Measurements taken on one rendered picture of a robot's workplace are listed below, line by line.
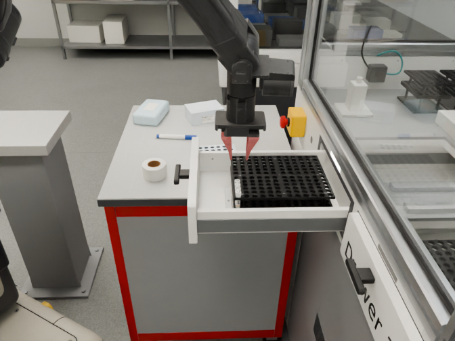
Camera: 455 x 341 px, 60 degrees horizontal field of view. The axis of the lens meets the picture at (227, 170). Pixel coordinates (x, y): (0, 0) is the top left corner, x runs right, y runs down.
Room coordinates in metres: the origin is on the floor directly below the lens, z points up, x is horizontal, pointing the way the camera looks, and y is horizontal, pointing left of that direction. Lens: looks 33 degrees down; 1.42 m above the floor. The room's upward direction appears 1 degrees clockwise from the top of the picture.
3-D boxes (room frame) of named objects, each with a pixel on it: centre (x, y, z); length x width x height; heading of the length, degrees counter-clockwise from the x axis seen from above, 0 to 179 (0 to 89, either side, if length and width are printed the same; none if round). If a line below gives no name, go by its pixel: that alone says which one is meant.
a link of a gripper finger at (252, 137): (0.73, -0.03, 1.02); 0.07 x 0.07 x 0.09; 1
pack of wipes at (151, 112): (1.36, 0.29, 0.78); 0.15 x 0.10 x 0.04; 170
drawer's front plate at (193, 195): (0.76, 0.08, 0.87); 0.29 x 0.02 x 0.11; 3
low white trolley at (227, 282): (1.17, 0.08, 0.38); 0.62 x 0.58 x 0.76; 3
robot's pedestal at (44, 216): (1.26, 0.75, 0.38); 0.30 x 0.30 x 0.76; 3
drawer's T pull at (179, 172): (0.76, 0.10, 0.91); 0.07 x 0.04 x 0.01; 3
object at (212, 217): (0.77, -0.13, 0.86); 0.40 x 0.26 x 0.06; 93
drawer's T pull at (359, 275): (0.46, -0.23, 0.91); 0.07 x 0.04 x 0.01; 3
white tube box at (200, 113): (1.35, 0.09, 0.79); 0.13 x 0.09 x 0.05; 113
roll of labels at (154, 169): (0.96, 0.21, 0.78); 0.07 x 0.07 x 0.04
